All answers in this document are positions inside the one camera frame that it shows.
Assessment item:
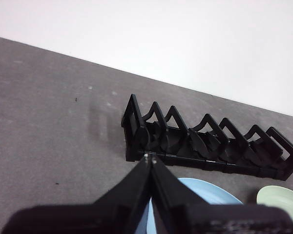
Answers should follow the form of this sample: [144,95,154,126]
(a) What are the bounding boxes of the pale green plate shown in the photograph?
[256,185,293,220]

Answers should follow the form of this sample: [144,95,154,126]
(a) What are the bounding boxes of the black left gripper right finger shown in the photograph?
[150,158,293,234]

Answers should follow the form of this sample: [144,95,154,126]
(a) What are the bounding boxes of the blue plate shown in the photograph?
[146,177,244,234]

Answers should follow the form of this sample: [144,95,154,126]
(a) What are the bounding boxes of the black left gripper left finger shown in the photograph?
[1,154,152,234]

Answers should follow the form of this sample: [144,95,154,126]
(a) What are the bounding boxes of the black plate rack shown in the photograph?
[121,94,293,181]

